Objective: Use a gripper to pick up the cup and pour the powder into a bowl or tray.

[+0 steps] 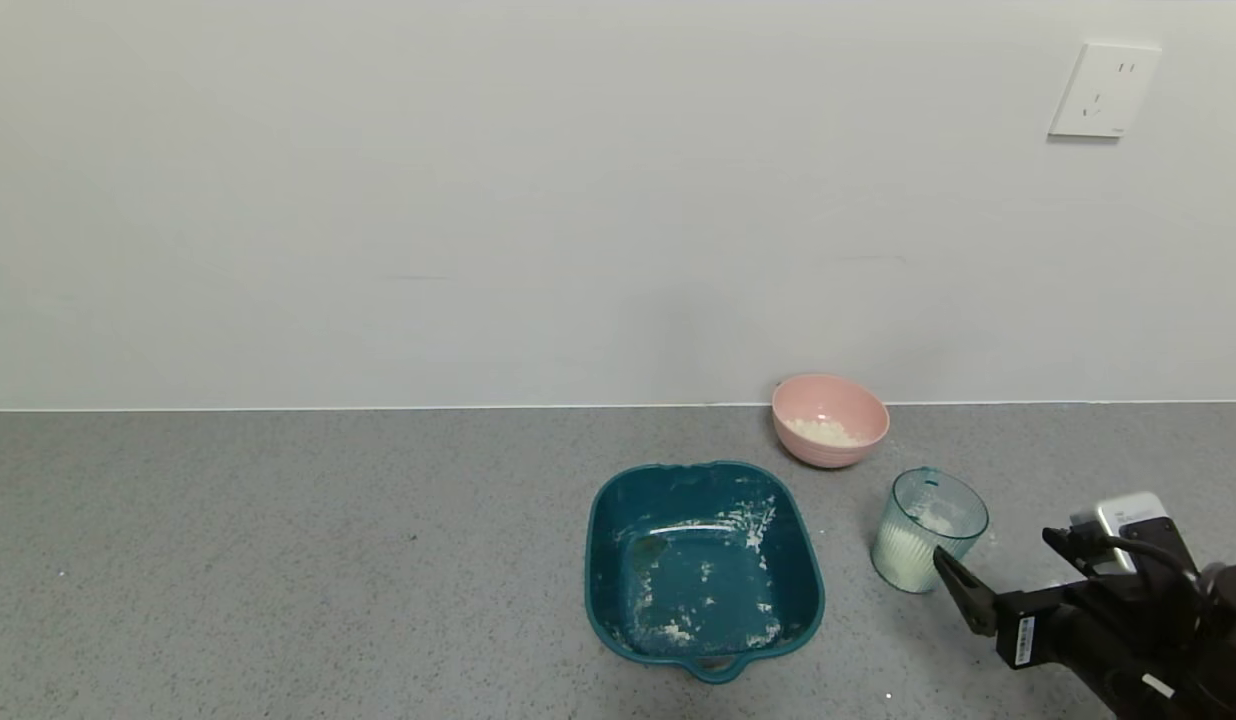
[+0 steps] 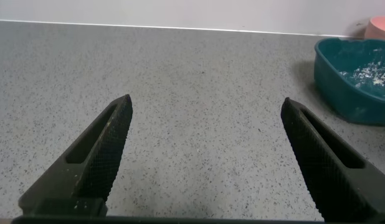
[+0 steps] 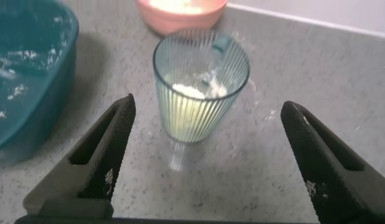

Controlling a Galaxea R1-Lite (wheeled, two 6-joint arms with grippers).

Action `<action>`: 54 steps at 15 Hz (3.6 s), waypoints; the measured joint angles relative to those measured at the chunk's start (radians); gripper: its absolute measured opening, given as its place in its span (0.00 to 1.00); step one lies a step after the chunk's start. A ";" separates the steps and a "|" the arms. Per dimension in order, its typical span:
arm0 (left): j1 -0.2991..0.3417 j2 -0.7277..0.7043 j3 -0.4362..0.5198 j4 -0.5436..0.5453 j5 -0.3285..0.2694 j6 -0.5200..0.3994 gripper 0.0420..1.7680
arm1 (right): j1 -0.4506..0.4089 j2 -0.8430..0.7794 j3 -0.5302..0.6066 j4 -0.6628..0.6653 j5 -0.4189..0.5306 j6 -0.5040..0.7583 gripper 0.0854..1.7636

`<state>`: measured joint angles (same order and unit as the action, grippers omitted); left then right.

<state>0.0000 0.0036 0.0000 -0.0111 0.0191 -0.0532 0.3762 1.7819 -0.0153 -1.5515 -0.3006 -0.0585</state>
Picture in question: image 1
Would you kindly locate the white wall power socket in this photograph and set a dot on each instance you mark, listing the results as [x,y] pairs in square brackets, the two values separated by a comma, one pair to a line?
[1103,90]

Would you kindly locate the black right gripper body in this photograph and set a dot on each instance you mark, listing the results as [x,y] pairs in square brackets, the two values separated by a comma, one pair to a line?
[1024,631]

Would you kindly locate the ribbed clear teal cup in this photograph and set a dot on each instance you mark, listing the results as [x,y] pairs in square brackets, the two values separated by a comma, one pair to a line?
[908,560]

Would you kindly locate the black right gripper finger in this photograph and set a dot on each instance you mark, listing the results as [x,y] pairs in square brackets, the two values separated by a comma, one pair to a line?
[1073,548]
[968,595]

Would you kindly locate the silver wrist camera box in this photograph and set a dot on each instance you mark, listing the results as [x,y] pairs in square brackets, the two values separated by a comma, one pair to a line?
[1128,510]

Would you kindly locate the teal square plastic tray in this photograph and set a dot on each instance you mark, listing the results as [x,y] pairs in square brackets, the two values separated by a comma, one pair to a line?
[678,500]

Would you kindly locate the white powder heap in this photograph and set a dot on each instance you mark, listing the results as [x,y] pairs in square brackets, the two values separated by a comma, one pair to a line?
[903,555]
[823,432]

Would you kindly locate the pink ribbed bowl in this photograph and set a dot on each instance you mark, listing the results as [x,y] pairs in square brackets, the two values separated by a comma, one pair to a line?
[828,400]

